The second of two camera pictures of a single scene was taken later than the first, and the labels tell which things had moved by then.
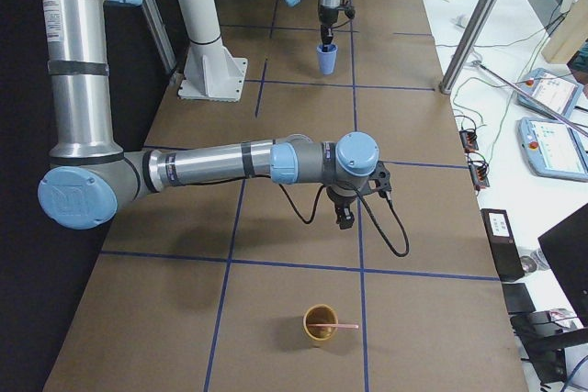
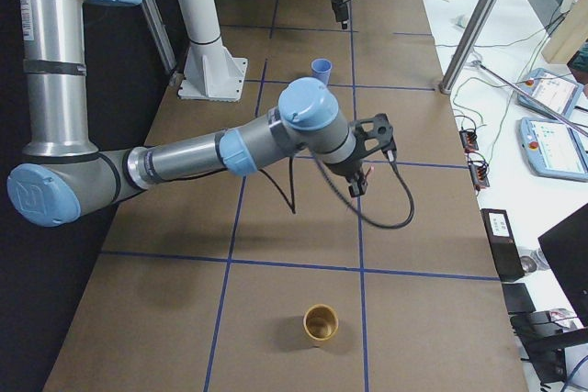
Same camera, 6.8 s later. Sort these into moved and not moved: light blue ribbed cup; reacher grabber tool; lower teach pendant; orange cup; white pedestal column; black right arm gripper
Moved: black right arm gripper; light blue ribbed cup
Not moved: lower teach pendant; white pedestal column; orange cup; reacher grabber tool
